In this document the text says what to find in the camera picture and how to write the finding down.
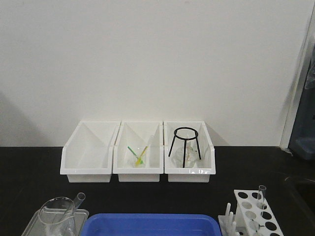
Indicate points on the clear glass test tube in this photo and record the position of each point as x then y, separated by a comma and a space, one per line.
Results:
76, 204

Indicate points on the clear test tube in rack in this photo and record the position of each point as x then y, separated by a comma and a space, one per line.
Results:
261, 196

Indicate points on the white test tube rack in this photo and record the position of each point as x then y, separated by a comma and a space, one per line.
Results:
248, 220

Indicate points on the grey pegboard drying rack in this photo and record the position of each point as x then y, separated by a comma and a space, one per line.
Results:
302, 140

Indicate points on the white middle storage bin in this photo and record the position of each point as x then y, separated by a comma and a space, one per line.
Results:
139, 151

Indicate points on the white storage bin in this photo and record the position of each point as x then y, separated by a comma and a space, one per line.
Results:
139, 151
87, 156
203, 168

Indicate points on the green plastic dropper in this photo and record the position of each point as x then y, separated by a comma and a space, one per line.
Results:
138, 158

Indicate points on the yellow plastic dropper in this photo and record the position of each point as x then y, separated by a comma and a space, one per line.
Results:
143, 152

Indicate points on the white right storage bin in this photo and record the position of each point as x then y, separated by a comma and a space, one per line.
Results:
203, 168

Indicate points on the clear glass flask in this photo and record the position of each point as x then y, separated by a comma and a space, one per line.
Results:
185, 157

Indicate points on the white left storage bin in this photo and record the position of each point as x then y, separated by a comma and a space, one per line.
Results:
87, 156

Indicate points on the blue plastic tray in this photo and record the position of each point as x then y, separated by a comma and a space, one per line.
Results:
154, 224

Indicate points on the clear glass beaker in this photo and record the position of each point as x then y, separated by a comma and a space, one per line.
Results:
52, 227

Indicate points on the grey metal tray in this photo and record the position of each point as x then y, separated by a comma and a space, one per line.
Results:
36, 228

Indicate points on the black wire tripod stand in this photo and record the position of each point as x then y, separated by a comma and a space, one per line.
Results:
185, 133

